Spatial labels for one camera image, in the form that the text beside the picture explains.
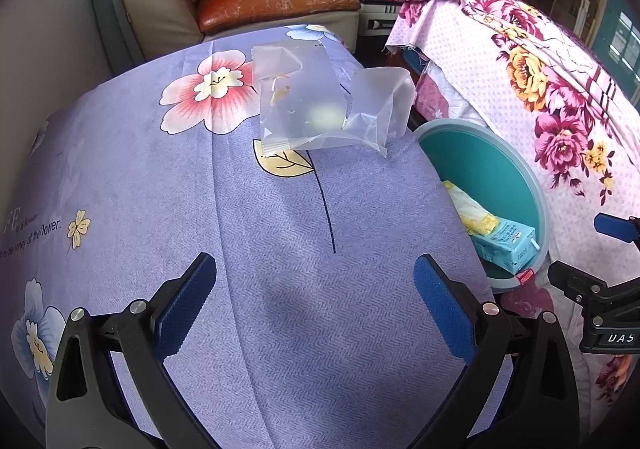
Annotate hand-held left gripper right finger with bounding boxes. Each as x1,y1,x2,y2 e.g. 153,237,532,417
412,253,581,449

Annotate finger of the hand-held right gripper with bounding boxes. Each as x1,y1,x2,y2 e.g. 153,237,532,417
547,260,640,315
594,212,640,246

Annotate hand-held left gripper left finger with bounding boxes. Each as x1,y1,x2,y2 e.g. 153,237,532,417
45,252,218,449

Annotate teal drink carton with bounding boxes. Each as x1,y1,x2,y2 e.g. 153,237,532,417
470,220,538,276

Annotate yellow green packet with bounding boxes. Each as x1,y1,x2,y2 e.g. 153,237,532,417
442,180,501,237

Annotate teal trash bin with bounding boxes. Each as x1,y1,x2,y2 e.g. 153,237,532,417
412,119,550,294

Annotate translucent plastic bag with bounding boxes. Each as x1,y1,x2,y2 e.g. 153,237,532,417
342,68,416,157
251,40,371,153

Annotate purple floral tablecloth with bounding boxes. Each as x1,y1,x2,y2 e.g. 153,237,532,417
0,24,516,449

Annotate teal glass door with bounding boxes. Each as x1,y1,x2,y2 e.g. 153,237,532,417
590,0,640,94

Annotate mauve floral mattress cover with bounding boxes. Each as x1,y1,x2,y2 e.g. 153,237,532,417
414,61,481,124

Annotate pink floral bedsheet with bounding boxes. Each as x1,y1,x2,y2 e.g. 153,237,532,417
384,0,640,430

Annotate white low cabinet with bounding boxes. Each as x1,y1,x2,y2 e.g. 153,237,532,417
357,1,401,37

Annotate orange sofa seat cushion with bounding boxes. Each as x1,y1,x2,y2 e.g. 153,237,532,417
195,0,362,34

